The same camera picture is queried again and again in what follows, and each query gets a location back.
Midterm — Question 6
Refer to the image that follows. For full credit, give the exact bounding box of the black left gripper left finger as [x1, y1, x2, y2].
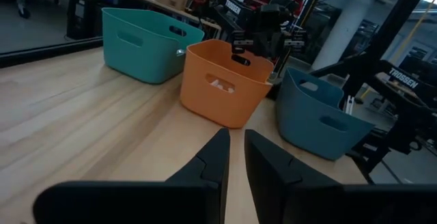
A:
[32, 128, 231, 224]

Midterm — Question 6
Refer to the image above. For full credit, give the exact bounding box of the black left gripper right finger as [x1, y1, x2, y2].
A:
[244, 129, 437, 224]

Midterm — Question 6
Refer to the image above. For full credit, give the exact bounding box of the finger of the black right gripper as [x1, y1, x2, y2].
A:
[231, 29, 256, 55]
[282, 29, 309, 53]

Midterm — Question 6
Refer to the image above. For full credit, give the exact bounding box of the white pillar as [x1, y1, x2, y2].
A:
[311, 0, 376, 71]

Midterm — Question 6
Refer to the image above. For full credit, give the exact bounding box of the blue plastic bin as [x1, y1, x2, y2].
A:
[275, 67, 376, 161]

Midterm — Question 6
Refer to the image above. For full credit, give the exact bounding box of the orange plastic bin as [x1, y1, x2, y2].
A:
[180, 38, 274, 130]

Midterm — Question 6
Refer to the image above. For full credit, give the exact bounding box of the teal plastic bin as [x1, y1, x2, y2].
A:
[101, 7, 206, 85]

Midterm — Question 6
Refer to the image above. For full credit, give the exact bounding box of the black cabinet with label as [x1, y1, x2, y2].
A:
[66, 0, 103, 41]

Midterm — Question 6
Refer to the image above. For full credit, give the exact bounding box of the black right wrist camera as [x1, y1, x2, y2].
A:
[260, 3, 283, 19]

